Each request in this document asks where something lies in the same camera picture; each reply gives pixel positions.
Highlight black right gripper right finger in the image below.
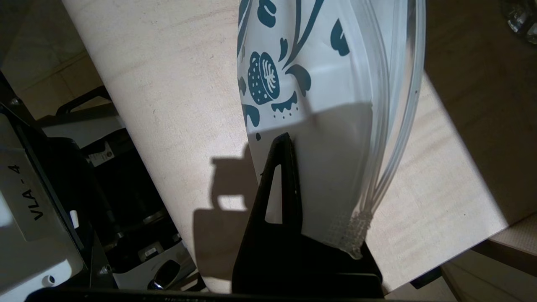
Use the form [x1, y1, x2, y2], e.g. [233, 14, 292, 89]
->
[302, 232, 383, 299]

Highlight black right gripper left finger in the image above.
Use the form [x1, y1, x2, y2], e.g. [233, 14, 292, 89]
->
[232, 133, 305, 295]

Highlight white pouch blue horse print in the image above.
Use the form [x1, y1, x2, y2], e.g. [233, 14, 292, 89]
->
[237, 0, 427, 260]

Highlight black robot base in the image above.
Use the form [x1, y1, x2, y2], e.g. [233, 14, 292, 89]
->
[37, 86, 207, 293]

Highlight black white robot torso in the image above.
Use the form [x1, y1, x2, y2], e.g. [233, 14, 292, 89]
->
[0, 71, 118, 302]

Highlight small capped water bottle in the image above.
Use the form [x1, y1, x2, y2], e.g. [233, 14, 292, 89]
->
[499, 0, 537, 45]

